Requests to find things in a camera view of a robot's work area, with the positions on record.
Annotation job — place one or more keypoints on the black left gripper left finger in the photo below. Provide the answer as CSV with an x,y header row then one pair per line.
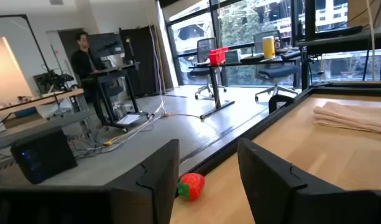
x,y
146,193

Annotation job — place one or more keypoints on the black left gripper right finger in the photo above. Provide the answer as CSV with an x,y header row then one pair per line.
x,y
271,186

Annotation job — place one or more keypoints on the bright red strawberry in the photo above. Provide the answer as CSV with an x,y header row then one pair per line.
x,y
191,186

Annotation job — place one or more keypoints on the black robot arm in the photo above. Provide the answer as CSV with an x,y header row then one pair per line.
x,y
53,79

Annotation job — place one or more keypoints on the white paper sheet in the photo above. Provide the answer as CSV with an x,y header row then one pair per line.
x,y
128,119

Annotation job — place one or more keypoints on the folded beige towel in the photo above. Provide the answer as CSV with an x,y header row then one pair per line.
x,y
348,118

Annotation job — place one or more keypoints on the black computer tower blue light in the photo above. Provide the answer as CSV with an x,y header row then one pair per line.
x,y
44,155

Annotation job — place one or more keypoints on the black office desk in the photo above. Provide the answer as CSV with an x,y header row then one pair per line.
x,y
214,90

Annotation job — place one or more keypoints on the blue office chair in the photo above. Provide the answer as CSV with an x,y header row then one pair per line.
x,y
277,71

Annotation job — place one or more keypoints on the black standing desk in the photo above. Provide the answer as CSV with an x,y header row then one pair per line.
x,y
115,70

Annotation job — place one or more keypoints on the flat black pouch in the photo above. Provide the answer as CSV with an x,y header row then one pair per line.
x,y
252,58

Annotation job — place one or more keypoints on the tall black cabinet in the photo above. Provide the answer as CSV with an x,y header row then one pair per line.
x,y
140,62

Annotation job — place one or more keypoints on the grey mesh office chair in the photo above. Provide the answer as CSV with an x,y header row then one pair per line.
x,y
202,72

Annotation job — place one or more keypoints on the grey cardboard box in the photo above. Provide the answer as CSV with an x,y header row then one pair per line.
x,y
232,56

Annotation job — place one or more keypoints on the person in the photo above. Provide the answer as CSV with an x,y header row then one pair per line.
x,y
84,68

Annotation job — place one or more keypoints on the yellow wipes canister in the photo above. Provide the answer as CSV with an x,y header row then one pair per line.
x,y
268,47

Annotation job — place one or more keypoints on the red plastic box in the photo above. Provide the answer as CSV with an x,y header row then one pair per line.
x,y
217,56

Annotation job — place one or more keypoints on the wooden workbench with grey legs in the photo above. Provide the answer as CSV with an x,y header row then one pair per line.
x,y
38,101

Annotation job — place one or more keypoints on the small dark bottle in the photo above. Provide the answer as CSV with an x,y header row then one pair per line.
x,y
277,43

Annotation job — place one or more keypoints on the blue plastic bin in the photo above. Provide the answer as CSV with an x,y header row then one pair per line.
x,y
25,112

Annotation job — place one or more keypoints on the dark wall monitor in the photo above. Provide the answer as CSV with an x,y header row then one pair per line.
x,y
106,45

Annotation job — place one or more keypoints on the black upright post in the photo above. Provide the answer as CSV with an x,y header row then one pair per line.
x,y
310,18

